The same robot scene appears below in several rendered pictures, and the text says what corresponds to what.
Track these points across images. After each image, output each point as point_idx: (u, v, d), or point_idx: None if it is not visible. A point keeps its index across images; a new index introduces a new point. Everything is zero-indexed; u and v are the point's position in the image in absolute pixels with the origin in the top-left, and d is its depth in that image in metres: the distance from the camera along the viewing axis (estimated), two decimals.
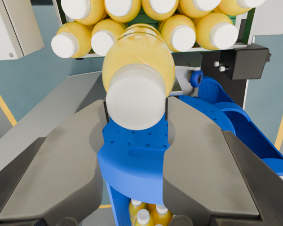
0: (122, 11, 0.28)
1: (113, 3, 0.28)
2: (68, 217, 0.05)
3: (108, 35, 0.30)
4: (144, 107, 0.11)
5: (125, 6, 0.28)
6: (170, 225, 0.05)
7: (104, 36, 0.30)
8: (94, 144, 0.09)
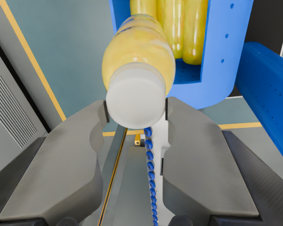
0: None
1: None
2: (68, 217, 0.05)
3: None
4: (144, 107, 0.12)
5: None
6: (170, 225, 0.05)
7: None
8: (94, 144, 0.09)
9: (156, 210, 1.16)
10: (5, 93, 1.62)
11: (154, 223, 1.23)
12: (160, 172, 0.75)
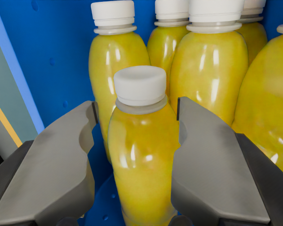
0: None
1: None
2: (68, 217, 0.05)
3: None
4: (146, 72, 0.13)
5: None
6: (170, 225, 0.05)
7: None
8: (84, 145, 0.09)
9: None
10: None
11: None
12: None
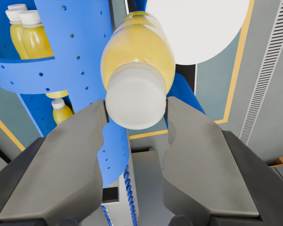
0: (146, 122, 0.12)
1: (126, 109, 0.11)
2: (68, 217, 0.05)
3: None
4: None
5: (154, 115, 0.12)
6: (170, 225, 0.05)
7: None
8: (94, 144, 0.09)
9: (109, 218, 1.44)
10: None
11: None
12: (101, 201, 1.01)
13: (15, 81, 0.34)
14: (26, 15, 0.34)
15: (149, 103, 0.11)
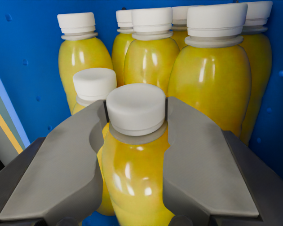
0: (145, 105, 0.11)
1: (126, 97, 0.12)
2: (68, 217, 0.05)
3: None
4: (99, 74, 0.17)
5: (153, 100, 0.11)
6: (170, 225, 0.05)
7: None
8: (94, 144, 0.09)
9: None
10: None
11: None
12: None
13: None
14: None
15: (148, 93, 0.12)
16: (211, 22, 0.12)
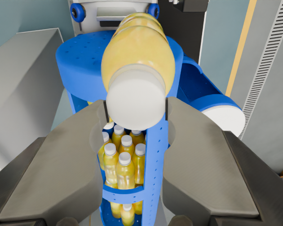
0: (129, 206, 0.79)
1: (126, 205, 0.80)
2: (68, 217, 0.05)
3: (156, 86, 0.11)
4: None
5: (130, 205, 0.80)
6: (170, 225, 0.05)
7: (144, 91, 0.11)
8: (94, 144, 0.09)
9: None
10: None
11: None
12: None
13: (117, 199, 0.58)
14: (125, 161, 0.58)
15: (129, 203, 0.80)
16: None
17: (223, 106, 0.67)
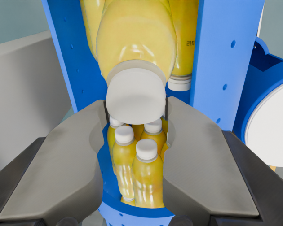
0: None
1: None
2: (68, 217, 0.05)
3: (157, 92, 0.10)
4: None
5: None
6: (170, 225, 0.05)
7: (144, 97, 0.11)
8: (94, 144, 0.09)
9: None
10: None
11: None
12: None
13: None
14: (147, 153, 0.31)
15: None
16: None
17: None
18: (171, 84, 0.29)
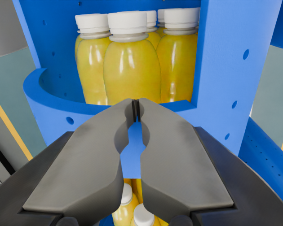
0: (147, 219, 0.33)
1: (140, 213, 0.34)
2: (68, 217, 0.05)
3: None
4: (125, 190, 0.39)
5: (149, 215, 0.34)
6: (170, 225, 0.05)
7: None
8: (119, 143, 0.09)
9: None
10: None
11: None
12: None
13: None
14: (126, 15, 0.16)
15: (148, 210, 0.35)
16: None
17: None
18: None
